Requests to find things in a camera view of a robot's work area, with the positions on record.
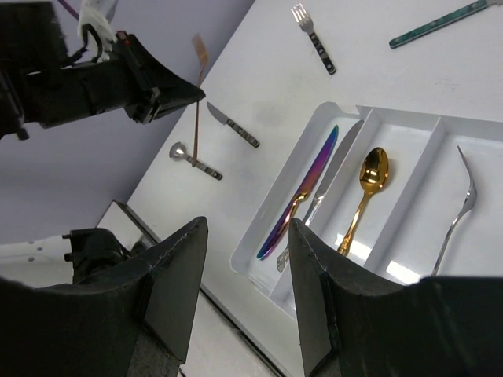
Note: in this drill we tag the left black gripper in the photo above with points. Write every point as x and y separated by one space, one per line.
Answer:
42 83

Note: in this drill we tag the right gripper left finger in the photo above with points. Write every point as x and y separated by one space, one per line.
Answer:
124 313

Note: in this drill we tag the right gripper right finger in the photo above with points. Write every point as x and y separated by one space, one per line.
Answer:
352 322

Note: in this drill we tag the copper fork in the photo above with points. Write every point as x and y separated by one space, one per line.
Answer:
202 54

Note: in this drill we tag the plain silver fork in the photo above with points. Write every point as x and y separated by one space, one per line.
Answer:
468 204

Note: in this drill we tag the ornate silver knife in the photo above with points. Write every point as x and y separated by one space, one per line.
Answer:
330 170

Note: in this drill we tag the iridescent rainbow knife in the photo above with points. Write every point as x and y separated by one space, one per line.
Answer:
301 194

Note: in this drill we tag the ornate gold spoon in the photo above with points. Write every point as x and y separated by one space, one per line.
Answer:
373 177

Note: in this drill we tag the white three-compartment cutlery tray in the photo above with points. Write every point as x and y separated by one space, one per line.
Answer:
402 229

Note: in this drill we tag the knife with black handle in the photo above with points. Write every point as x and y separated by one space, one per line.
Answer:
226 120

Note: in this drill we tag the spoon with black handle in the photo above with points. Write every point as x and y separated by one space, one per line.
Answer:
178 152

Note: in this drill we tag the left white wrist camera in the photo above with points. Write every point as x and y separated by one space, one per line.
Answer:
99 14

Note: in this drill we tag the fork with black handle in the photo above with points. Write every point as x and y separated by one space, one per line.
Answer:
306 24

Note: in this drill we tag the knife with teal handle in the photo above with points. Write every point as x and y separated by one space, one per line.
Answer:
444 21

